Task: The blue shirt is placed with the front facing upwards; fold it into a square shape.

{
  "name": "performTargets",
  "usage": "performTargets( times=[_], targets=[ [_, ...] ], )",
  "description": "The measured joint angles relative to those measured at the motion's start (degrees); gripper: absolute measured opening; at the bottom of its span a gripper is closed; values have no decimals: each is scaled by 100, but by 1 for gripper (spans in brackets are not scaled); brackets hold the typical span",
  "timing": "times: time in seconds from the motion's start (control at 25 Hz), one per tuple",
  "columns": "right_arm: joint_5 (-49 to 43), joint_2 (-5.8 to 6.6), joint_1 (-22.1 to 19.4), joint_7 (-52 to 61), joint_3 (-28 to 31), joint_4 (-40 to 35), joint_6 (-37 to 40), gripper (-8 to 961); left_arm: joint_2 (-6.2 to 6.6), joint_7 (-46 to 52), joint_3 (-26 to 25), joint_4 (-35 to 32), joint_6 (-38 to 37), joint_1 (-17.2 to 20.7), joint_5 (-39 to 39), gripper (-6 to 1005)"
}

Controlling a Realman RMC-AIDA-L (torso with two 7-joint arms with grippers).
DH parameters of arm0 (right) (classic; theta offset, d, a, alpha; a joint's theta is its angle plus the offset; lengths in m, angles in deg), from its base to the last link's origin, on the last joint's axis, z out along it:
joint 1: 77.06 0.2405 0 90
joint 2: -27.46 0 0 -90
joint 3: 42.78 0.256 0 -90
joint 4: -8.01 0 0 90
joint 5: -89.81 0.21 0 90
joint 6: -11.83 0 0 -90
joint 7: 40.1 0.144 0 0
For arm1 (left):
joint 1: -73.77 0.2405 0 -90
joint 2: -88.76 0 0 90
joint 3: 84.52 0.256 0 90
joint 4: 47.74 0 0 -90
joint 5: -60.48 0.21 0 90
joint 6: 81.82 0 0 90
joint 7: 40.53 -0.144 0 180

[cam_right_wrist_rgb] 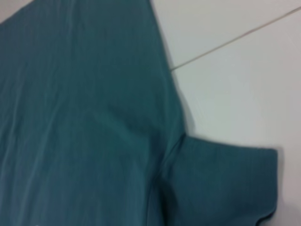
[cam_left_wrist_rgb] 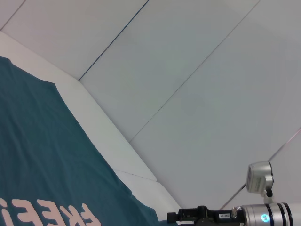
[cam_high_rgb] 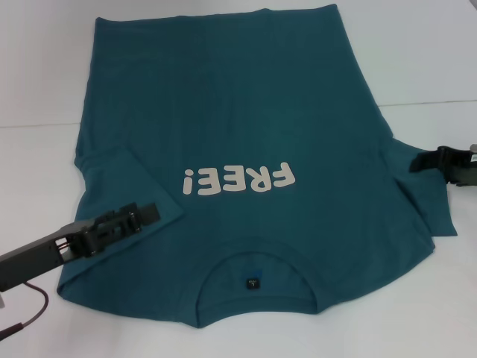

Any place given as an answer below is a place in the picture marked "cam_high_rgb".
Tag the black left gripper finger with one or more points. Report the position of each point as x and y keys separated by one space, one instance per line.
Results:
x=149 y=212

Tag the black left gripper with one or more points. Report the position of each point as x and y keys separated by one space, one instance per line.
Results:
x=33 y=257

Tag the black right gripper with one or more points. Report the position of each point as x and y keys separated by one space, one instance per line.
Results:
x=462 y=168

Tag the teal t-shirt with FREE print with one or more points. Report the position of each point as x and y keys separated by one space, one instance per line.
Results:
x=223 y=93

